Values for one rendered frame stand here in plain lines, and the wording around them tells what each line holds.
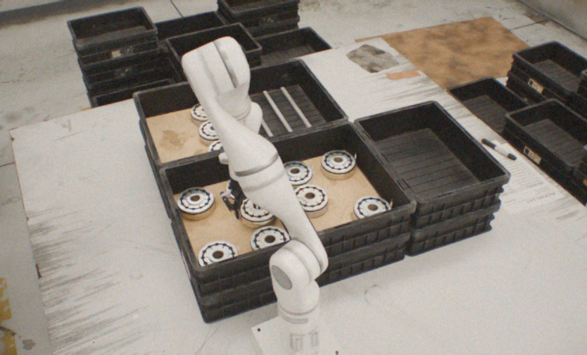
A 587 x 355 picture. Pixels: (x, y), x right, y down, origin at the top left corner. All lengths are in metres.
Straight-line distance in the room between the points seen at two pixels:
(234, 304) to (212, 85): 0.69
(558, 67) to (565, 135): 0.61
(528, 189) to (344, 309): 0.78
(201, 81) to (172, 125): 0.95
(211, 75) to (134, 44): 2.07
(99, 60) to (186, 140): 1.27
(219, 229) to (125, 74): 1.69
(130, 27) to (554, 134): 2.21
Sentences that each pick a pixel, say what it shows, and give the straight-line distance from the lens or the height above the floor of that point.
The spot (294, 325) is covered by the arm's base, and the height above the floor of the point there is 0.92.
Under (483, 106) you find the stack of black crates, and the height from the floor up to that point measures 0.27.
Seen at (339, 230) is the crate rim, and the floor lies 0.92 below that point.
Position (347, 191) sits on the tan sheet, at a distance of 1.69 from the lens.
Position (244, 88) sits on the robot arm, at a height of 1.37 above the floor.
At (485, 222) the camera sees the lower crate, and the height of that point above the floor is 0.75.
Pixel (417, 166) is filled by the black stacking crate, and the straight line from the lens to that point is 1.81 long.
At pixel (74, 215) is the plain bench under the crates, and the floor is 0.70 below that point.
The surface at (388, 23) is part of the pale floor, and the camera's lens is 4.41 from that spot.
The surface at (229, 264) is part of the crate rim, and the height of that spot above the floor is 0.92.
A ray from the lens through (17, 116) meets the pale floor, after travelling 3.73.
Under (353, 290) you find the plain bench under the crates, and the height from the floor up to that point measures 0.70.
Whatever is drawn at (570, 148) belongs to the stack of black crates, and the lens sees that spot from 2.83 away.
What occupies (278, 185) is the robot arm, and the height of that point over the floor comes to 1.25.
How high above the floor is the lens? 1.99
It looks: 42 degrees down
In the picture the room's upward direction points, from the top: straight up
